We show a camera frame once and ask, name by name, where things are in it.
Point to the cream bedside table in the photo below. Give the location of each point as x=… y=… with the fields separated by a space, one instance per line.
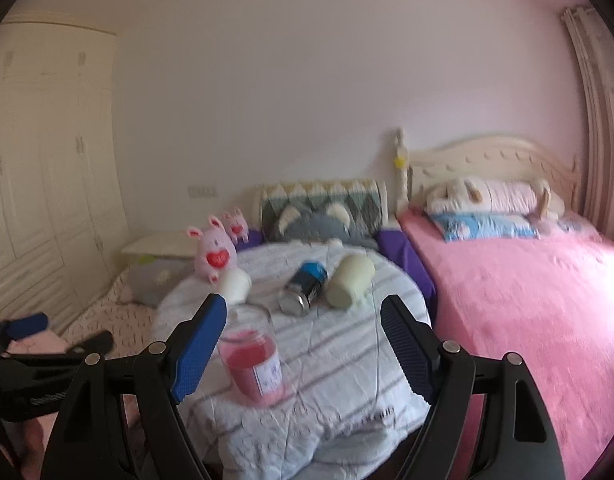
x=163 y=245

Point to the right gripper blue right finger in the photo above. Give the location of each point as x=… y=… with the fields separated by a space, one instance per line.
x=443 y=378

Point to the blue black metal can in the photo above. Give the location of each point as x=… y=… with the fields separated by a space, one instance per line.
x=302 y=289

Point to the cream curtain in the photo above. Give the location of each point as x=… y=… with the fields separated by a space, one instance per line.
x=593 y=45

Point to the heart pattern bed sheet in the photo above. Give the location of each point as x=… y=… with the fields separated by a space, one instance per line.
x=130 y=324

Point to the folded pink quilt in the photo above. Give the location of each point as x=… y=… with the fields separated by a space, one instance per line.
x=63 y=412

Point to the grey floral pillow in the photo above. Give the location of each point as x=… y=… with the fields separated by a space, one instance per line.
x=149 y=280

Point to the pale green cup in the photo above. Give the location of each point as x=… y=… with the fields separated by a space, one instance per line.
x=350 y=280

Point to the blue cartoon pillow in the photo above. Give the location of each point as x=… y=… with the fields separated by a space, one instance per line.
x=459 y=227

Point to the large pink bunny plush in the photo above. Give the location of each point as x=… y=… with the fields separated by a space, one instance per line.
x=215 y=252

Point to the white paper cup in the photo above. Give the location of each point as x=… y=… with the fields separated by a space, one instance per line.
x=234 y=286

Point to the wall socket plate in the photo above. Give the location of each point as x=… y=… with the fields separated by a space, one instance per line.
x=196 y=192

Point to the diamond pattern quilted cushion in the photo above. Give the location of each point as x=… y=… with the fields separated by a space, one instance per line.
x=365 y=199

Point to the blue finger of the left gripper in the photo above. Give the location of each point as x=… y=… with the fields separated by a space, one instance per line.
x=21 y=328
x=47 y=348

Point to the grey cat plush pillow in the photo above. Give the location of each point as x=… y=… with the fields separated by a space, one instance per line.
x=331 y=224

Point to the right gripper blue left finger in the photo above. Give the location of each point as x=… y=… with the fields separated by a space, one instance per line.
x=164 y=379

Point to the cream wardrobe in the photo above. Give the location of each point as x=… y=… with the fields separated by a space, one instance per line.
x=62 y=223

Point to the long pink white plush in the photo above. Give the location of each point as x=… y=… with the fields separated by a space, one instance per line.
x=473 y=195

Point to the cream wooden headboard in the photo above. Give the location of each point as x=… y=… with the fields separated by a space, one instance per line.
x=494 y=157

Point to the small pink bunny plush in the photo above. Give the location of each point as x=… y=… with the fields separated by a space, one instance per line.
x=236 y=225

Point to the pink fleece blanket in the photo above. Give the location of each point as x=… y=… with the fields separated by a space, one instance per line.
x=551 y=299

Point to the clear jar with pink content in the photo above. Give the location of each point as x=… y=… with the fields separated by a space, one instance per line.
x=250 y=353

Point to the striped light blue quilt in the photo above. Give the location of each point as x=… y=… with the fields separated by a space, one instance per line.
x=346 y=404

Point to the pink embroidered pillow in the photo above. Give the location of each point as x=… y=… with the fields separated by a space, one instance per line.
x=569 y=225

